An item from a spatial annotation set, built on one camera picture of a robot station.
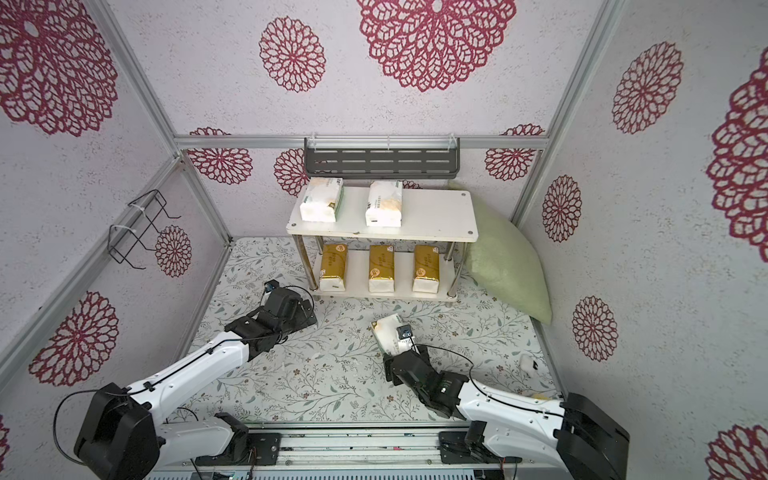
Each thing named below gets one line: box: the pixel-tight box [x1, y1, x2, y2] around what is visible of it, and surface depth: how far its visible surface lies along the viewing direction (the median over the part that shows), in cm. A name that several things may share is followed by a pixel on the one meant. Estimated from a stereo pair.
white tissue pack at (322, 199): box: [300, 177, 344, 223], surface depth 77 cm
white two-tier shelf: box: [286, 187, 479, 301], surface depth 80 cm
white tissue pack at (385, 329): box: [370, 313, 417, 355], surface depth 84 cm
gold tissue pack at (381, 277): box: [368, 245, 395, 293], surface depth 97 cm
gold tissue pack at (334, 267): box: [320, 244, 348, 292], surface depth 98 cm
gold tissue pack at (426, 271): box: [412, 245, 440, 294], surface depth 96 cm
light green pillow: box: [449, 181, 553, 325], surface depth 88 cm
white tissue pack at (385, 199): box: [366, 180, 403, 227], surface depth 76 cm
